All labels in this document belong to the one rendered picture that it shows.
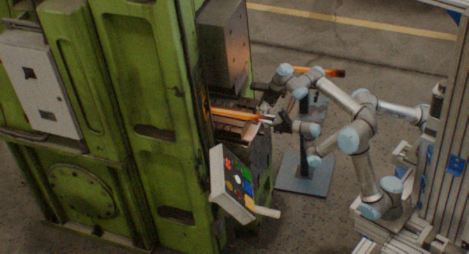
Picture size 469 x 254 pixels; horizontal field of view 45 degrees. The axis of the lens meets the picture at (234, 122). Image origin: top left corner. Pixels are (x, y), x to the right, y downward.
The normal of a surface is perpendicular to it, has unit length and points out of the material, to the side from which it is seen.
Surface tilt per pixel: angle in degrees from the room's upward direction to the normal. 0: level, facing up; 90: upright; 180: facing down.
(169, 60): 89
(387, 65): 0
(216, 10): 0
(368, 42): 0
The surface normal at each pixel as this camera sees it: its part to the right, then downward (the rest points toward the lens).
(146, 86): -0.36, 0.65
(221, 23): -0.09, -0.73
